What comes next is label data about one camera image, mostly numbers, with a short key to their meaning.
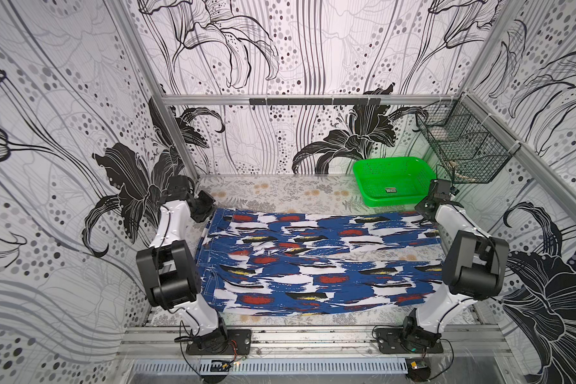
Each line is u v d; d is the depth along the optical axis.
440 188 0.73
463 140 0.88
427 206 0.70
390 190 1.12
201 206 0.80
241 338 0.75
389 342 0.72
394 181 1.15
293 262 0.90
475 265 0.49
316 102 0.94
